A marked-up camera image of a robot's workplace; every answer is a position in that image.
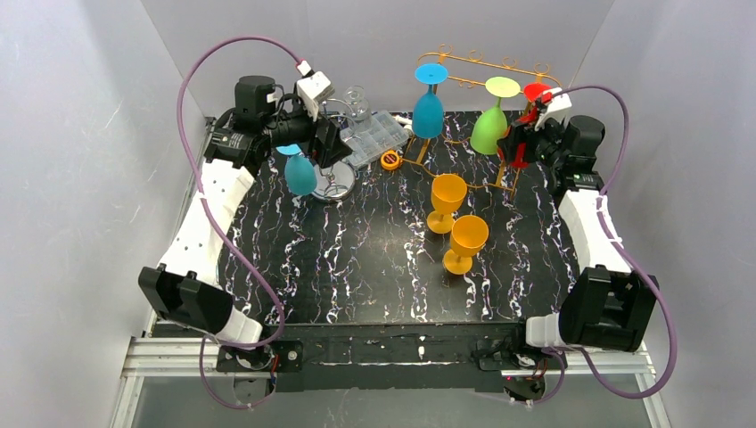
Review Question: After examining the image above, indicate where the green plastic goblet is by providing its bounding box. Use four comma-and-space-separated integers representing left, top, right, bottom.
469, 77, 521, 155

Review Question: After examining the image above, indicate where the orange plastic goblet near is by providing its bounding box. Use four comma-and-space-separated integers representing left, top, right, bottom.
442, 215, 489, 276

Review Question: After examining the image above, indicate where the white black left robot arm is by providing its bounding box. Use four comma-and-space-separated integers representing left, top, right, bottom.
138, 71, 352, 349

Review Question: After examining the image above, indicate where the yellow tape measure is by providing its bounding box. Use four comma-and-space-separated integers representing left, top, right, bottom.
380, 150, 403, 171

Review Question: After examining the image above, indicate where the clear plastic parts box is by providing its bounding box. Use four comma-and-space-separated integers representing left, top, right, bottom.
341, 111, 409, 169

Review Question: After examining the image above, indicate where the orange plastic goblet far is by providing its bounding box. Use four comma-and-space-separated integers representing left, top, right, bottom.
426, 174, 468, 235

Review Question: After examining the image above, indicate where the chrome spiral glass rack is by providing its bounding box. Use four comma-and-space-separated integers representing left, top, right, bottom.
311, 98, 356, 203

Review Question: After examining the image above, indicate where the blue plastic goblet back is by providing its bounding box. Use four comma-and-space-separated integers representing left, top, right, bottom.
412, 63, 448, 139

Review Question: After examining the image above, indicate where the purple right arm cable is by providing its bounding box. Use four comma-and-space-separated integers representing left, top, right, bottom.
531, 84, 678, 406

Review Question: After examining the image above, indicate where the red plastic goblet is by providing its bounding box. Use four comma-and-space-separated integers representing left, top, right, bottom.
509, 82, 551, 163

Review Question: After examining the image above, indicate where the white small tool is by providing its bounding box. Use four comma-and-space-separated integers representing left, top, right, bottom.
393, 115, 415, 136

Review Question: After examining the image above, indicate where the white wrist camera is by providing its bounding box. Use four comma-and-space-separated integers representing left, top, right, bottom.
532, 87, 572, 131
296, 60, 335, 122

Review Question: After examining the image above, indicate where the clear glass wine glass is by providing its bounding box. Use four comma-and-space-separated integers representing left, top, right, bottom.
343, 86, 372, 134

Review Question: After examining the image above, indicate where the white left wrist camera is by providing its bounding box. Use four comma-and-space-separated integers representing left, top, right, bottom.
296, 60, 335, 122

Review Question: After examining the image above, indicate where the orange plastic goblet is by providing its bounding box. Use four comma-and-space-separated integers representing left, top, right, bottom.
426, 174, 468, 235
442, 215, 489, 276

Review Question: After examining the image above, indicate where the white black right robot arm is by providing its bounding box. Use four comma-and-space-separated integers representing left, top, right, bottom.
498, 115, 656, 352

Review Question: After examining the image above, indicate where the gold wire glass rack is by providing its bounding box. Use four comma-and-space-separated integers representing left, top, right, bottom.
402, 44, 562, 199

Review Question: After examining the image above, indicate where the blue plastic goblet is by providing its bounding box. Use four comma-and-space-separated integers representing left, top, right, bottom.
412, 63, 448, 139
275, 144, 317, 196

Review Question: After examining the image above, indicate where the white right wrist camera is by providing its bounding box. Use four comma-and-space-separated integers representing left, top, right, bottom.
532, 87, 572, 131

